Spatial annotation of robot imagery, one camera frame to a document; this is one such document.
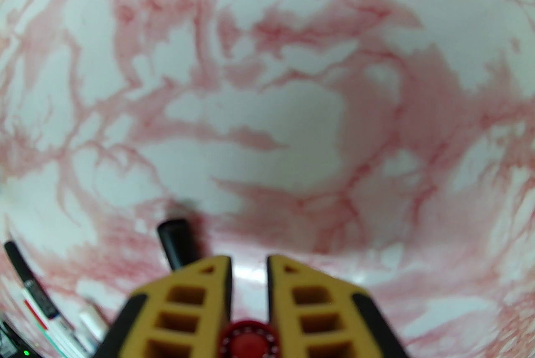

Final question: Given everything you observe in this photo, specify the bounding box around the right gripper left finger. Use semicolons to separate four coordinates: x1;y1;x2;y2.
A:
100;255;233;358

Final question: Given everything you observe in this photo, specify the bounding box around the white whiteboard marker red end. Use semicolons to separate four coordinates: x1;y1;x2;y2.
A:
19;287;80;355

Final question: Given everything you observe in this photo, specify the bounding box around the black pen cap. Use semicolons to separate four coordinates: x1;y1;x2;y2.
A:
157;218;199;271

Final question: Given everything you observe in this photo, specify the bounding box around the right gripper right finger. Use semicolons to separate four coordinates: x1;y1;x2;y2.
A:
267;255;412;358

